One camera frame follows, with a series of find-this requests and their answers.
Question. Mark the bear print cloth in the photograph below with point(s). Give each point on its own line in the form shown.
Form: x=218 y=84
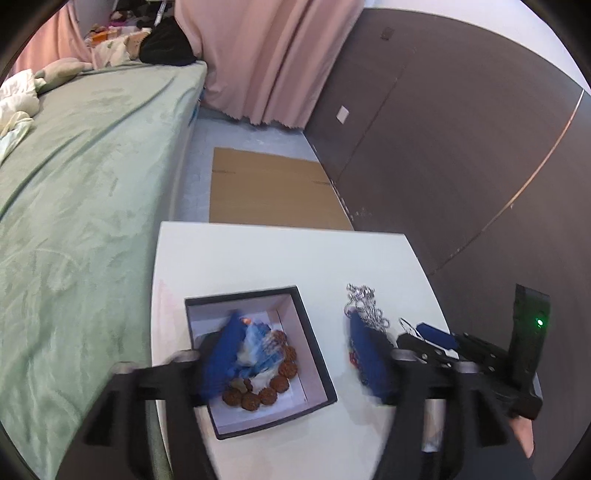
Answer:
x=113 y=50

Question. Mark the black bag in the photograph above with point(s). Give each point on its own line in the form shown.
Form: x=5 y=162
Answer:
x=166 y=46

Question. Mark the pale green pillow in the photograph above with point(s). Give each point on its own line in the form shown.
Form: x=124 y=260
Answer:
x=60 y=71

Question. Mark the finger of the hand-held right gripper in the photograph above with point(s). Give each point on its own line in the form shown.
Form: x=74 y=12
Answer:
x=415 y=343
x=436 y=335

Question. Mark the flat brown cardboard sheet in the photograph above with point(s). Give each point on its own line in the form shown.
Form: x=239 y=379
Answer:
x=272 y=189

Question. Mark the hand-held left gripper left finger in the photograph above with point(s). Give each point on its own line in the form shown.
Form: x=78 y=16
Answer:
x=221 y=355

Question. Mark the light green cloth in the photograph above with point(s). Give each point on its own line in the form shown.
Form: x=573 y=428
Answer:
x=14 y=138

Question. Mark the bed with green blanket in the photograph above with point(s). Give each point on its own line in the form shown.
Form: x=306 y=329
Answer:
x=92 y=184

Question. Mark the pile of plush toys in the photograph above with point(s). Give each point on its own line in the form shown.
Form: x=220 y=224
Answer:
x=120 y=23

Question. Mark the white low table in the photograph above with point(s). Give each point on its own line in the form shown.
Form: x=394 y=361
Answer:
x=286 y=258

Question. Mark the black jewelry box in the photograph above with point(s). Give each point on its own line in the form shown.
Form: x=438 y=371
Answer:
x=316 y=369

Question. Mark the person's right hand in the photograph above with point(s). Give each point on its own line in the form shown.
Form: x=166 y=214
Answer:
x=524 y=436

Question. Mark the wide pink curtain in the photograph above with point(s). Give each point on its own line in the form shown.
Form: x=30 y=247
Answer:
x=268 y=60

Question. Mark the white duvet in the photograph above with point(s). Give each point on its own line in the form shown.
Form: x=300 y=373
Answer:
x=18 y=92

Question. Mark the narrow pink curtain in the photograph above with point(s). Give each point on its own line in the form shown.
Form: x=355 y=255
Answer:
x=55 y=41

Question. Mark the white wall socket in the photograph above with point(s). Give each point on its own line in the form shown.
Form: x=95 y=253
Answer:
x=343 y=115

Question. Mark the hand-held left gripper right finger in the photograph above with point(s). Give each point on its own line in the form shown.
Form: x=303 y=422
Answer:
x=369 y=357

